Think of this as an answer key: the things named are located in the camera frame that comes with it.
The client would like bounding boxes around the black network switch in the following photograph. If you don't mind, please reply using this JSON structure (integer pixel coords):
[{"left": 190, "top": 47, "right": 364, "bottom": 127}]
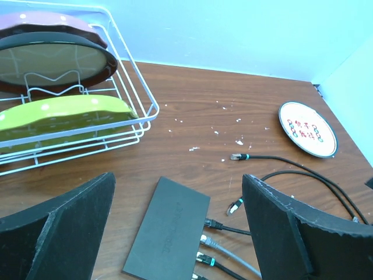
[{"left": 122, "top": 177, "right": 210, "bottom": 280}]

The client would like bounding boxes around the white wire dish rack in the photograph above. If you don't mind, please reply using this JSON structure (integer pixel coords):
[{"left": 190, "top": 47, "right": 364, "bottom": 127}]
[{"left": 1, "top": 1, "right": 160, "bottom": 176}]

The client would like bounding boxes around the long black ethernet cable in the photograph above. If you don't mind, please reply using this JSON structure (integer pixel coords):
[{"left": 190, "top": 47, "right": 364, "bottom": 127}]
[{"left": 193, "top": 152, "right": 370, "bottom": 280}]

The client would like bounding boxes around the dark brown round plate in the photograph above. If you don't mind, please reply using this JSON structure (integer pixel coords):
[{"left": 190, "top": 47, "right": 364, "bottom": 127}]
[{"left": 1, "top": 31, "right": 118, "bottom": 93}]

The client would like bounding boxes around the red dotted plate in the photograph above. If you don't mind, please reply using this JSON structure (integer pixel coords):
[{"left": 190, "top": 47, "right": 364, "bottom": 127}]
[{"left": 1, "top": 10, "right": 108, "bottom": 48}]

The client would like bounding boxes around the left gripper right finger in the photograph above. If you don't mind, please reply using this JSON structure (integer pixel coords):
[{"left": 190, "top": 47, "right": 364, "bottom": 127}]
[{"left": 242, "top": 174, "right": 372, "bottom": 279}]

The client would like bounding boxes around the white round printed plate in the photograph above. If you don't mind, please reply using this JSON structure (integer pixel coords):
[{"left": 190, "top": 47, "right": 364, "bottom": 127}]
[{"left": 278, "top": 101, "right": 338, "bottom": 158}]

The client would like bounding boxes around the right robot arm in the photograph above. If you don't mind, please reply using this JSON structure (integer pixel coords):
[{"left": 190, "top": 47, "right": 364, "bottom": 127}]
[{"left": 365, "top": 177, "right": 373, "bottom": 190}]

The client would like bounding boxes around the yellow green dotted plate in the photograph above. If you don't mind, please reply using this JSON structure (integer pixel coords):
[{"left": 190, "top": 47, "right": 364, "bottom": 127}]
[{"left": 1, "top": 94, "right": 138, "bottom": 141}]

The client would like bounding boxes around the grey ethernet cable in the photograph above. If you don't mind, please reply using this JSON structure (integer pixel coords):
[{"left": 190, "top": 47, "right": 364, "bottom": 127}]
[{"left": 200, "top": 234, "right": 263, "bottom": 279}]

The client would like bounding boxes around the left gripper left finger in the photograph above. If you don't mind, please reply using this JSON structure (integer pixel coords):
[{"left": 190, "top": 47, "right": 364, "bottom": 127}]
[{"left": 1, "top": 173, "right": 115, "bottom": 279}]

